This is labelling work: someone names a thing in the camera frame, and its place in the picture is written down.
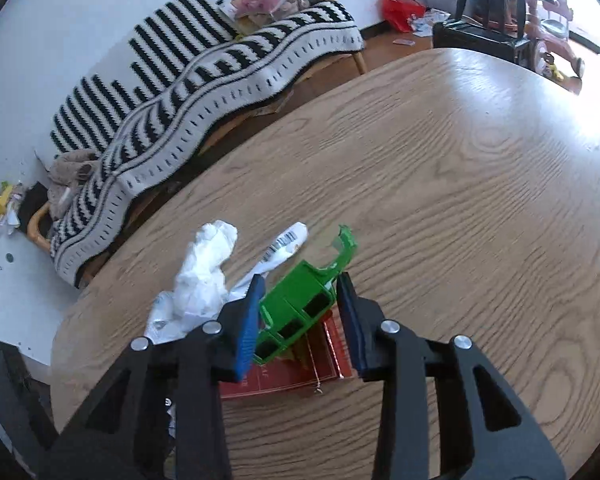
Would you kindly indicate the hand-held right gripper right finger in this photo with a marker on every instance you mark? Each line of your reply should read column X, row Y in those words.
column 352, row 332

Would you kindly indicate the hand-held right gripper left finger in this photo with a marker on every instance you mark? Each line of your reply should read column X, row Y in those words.
column 247, row 332

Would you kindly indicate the green plastic tray packaging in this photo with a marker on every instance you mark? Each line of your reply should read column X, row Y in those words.
column 295, row 295

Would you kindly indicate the red flat box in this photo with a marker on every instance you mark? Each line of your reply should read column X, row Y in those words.
column 282, row 377

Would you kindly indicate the crumpled white paper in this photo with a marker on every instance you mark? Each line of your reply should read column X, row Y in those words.
column 202, row 275

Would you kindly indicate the white barcode paper strip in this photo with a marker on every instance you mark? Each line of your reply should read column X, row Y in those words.
column 286, row 244

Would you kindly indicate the white cabinet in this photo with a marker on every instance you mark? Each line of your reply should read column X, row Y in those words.
column 15, row 300

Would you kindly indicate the beige plush cloth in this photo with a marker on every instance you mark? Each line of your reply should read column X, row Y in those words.
column 72, row 175

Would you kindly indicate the dark object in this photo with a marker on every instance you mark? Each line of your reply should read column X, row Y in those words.
column 10, row 405

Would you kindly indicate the wooden sofa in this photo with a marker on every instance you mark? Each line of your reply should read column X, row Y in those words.
column 352, row 60

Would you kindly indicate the clutter of small bottles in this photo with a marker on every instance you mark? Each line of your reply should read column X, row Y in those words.
column 2, row 210

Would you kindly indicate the scattered white papers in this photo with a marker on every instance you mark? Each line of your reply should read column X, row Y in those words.
column 430, row 20

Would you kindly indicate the red plastic bag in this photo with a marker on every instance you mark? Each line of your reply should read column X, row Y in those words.
column 402, row 10

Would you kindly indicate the black wooden chair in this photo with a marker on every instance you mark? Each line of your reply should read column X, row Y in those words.
column 485, row 30

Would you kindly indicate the pink toy ride car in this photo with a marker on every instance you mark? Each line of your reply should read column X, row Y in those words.
column 555, row 40

